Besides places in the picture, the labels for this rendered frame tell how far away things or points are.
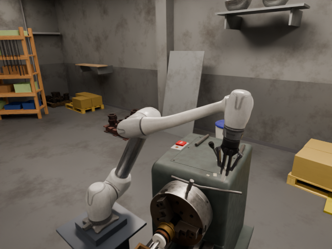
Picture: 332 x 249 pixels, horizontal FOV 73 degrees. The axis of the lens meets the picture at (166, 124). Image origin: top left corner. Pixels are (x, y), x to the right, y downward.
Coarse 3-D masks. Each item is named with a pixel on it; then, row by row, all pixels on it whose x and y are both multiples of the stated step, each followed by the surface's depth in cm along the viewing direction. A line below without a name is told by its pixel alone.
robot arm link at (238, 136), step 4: (224, 124) 99; (224, 128) 99; (228, 128) 97; (232, 128) 96; (244, 128) 97; (224, 132) 99; (228, 132) 97; (232, 132) 96; (236, 132) 96; (240, 132) 96; (224, 136) 99; (228, 136) 98; (232, 136) 97; (236, 136) 96; (240, 136) 97; (236, 140) 99
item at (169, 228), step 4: (160, 224) 110; (164, 224) 108; (168, 224) 107; (172, 224) 110; (160, 228) 106; (164, 228) 105; (168, 228) 106; (172, 228) 106; (156, 232) 104; (160, 232) 104; (164, 232) 104; (168, 232) 104; (172, 232) 106; (164, 236) 102; (168, 236) 104; (172, 236) 106; (168, 240) 104
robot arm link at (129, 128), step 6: (138, 114) 125; (126, 120) 121; (132, 120) 118; (138, 120) 116; (120, 126) 122; (126, 126) 118; (132, 126) 116; (138, 126) 115; (120, 132) 123; (126, 132) 119; (132, 132) 117; (138, 132) 116
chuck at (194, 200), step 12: (168, 192) 113; (180, 192) 112; (192, 192) 114; (156, 204) 120; (180, 204) 111; (192, 204) 108; (204, 204) 113; (156, 216) 123; (180, 216) 124; (192, 216) 110; (204, 216) 109; (180, 240) 118; (192, 240) 114
